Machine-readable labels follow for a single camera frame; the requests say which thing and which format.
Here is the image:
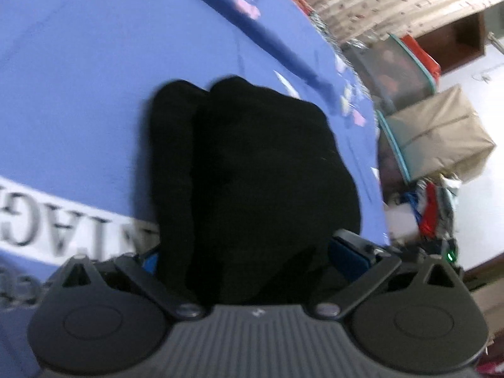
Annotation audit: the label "pile of colourful clothes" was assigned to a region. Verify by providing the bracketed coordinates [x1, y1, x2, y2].
[402, 173, 461, 241]

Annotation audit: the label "white box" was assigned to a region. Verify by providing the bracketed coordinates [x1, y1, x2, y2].
[384, 201, 424, 245]

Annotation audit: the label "clear teal-lidded storage box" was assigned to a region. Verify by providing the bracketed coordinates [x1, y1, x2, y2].
[376, 110, 414, 201]
[346, 33, 438, 113]

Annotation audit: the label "blue printed bedsheet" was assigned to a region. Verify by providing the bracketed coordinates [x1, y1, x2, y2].
[0, 0, 390, 378]

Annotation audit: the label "dark wooden cabinet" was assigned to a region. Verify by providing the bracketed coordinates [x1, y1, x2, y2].
[415, 11, 486, 75]

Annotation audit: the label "black pants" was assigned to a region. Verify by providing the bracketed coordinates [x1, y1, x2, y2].
[147, 76, 363, 308]

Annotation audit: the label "beige fabric storage bag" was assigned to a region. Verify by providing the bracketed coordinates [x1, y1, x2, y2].
[388, 84, 496, 184]

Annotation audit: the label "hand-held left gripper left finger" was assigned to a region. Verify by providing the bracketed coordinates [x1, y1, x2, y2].
[47, 246, 205, 319]

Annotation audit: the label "beige leaf-patterned curtain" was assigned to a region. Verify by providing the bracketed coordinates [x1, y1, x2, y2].
[276, 0, 504, 44]

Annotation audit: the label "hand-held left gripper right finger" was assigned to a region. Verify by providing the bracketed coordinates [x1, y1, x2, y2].
[311, 228, 465, 320]

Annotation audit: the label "red bag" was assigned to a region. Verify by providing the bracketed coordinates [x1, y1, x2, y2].
[402, 35, 442, 85]

